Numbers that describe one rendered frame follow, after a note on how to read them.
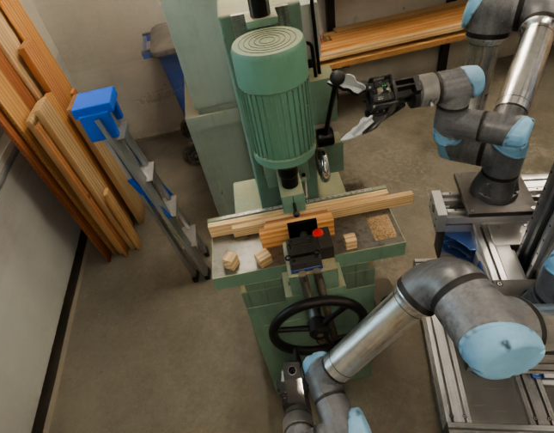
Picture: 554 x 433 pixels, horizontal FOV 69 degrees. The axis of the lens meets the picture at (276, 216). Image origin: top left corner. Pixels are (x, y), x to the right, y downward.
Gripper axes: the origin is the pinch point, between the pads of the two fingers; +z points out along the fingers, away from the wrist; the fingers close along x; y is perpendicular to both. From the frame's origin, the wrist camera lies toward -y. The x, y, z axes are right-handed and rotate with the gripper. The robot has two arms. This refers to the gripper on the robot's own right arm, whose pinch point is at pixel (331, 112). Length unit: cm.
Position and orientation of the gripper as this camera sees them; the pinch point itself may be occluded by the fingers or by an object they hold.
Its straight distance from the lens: 102.7
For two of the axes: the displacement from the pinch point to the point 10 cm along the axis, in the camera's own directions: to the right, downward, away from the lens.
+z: -9.8, 1.9, 0.1
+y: -0.4, -1.6, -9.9
